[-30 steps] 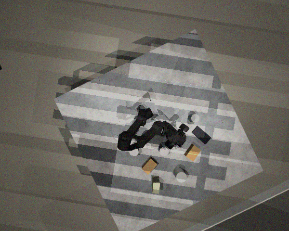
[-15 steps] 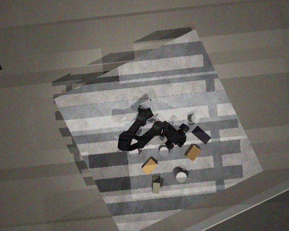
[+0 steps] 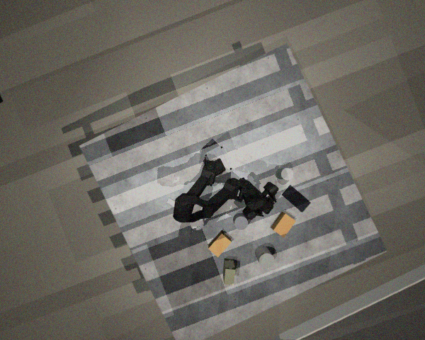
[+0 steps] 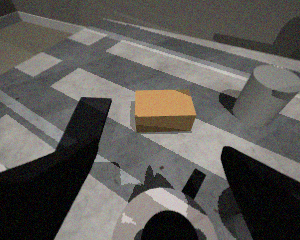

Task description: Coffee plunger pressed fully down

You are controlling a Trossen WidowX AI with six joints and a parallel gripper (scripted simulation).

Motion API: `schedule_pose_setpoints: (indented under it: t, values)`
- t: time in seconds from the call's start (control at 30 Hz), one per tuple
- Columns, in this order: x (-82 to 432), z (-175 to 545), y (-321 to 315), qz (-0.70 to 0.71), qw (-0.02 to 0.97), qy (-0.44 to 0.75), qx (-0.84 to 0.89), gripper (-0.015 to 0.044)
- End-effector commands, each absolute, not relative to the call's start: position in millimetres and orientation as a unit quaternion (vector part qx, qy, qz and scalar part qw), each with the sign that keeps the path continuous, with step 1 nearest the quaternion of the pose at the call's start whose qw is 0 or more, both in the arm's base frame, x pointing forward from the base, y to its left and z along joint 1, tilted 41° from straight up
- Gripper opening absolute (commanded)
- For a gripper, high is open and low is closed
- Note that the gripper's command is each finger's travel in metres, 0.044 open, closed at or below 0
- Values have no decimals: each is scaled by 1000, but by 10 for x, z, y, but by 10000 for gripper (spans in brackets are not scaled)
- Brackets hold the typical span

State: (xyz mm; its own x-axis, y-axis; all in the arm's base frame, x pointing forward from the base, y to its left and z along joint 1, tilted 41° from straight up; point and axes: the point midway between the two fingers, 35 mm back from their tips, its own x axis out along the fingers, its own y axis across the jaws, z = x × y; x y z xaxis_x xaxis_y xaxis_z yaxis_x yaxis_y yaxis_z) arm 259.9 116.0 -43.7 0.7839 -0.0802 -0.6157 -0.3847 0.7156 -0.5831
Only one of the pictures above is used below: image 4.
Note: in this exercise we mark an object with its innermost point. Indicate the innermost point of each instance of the tan rectangular block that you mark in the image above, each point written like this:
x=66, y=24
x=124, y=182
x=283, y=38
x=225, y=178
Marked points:
x=164, y=110

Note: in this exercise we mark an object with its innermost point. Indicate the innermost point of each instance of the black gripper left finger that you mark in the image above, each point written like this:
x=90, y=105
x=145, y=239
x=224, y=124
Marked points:
x=35, y=197

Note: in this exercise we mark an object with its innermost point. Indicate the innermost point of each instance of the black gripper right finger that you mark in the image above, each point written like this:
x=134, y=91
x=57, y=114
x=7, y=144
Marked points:
x=268, y=200

